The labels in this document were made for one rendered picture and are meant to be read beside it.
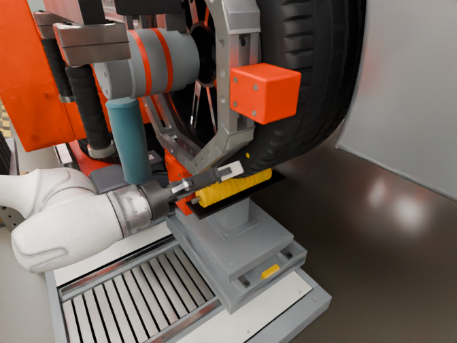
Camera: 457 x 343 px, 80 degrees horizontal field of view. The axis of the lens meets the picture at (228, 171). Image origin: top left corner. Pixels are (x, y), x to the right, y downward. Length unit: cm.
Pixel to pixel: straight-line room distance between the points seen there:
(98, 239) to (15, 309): 90
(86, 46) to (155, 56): 20
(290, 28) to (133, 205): 39
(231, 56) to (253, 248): 71
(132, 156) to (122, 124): 10
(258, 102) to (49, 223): 38
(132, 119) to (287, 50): 47
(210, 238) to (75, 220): 62
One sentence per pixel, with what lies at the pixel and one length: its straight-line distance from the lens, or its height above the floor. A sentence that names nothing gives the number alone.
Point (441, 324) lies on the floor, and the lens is 134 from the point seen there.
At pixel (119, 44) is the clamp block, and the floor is 92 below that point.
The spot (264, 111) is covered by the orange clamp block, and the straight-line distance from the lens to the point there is 42.
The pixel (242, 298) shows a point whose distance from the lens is 99.
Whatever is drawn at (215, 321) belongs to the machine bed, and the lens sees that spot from 103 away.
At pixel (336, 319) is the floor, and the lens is 118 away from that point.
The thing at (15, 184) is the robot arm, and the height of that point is 69.
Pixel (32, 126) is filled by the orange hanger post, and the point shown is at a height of 61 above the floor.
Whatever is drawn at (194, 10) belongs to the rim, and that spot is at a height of 95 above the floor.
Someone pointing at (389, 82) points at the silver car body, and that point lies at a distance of 47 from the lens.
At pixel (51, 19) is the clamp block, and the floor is 94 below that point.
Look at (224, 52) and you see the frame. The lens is 48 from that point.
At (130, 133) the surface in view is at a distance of 81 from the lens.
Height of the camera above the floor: 99
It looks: 33 degrees down
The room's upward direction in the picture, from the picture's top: straight up
